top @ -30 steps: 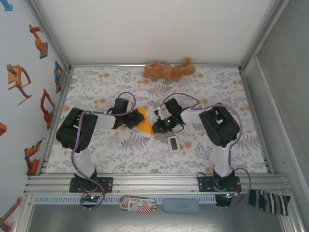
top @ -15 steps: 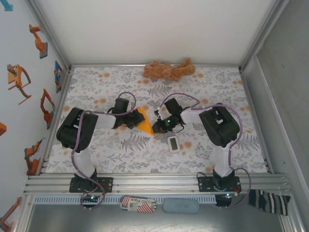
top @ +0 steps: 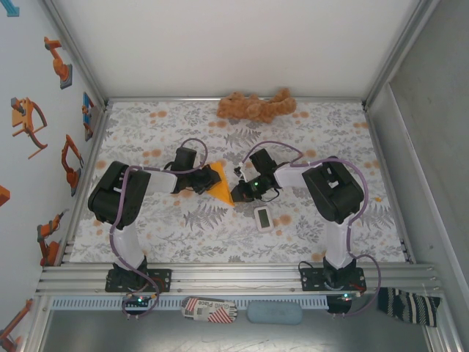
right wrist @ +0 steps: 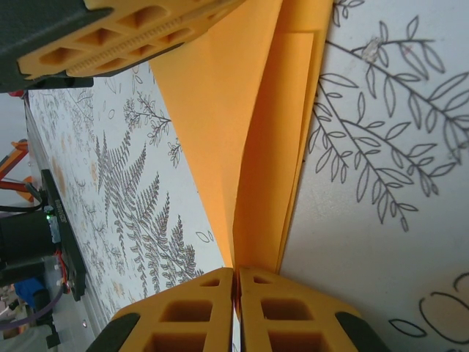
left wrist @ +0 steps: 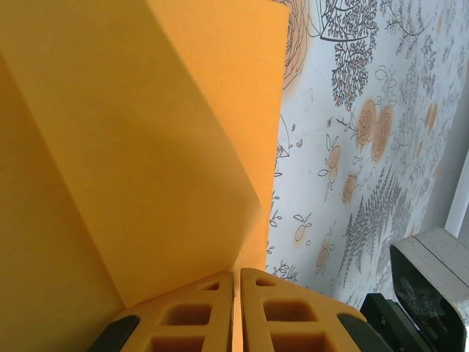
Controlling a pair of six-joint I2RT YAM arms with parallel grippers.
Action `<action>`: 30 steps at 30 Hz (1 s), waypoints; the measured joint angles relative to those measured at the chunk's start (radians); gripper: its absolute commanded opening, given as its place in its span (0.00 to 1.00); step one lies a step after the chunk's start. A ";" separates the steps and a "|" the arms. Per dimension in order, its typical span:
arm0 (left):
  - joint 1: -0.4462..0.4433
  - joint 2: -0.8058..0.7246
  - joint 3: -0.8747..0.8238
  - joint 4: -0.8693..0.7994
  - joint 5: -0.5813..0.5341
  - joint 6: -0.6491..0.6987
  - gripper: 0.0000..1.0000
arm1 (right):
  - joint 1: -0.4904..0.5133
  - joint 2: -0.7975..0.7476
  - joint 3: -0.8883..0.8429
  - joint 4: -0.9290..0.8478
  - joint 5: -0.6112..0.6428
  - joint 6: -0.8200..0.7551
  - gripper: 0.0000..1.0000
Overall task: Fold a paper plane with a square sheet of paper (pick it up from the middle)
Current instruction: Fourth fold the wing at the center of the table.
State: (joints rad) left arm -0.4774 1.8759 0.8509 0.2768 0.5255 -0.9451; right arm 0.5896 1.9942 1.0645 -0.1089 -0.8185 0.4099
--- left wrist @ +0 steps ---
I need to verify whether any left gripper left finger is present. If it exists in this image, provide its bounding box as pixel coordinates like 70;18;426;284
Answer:
86;271;236;352

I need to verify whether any floral printed table mat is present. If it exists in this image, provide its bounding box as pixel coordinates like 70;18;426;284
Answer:
262;0;469;331

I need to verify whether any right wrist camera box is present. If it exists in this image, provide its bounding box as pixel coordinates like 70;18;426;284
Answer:
388;227;466;333

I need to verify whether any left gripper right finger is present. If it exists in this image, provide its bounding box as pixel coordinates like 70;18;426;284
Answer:
240;266;394;352

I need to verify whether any orange paper sheet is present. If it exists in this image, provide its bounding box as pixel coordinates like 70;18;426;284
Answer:
0;0;291;352

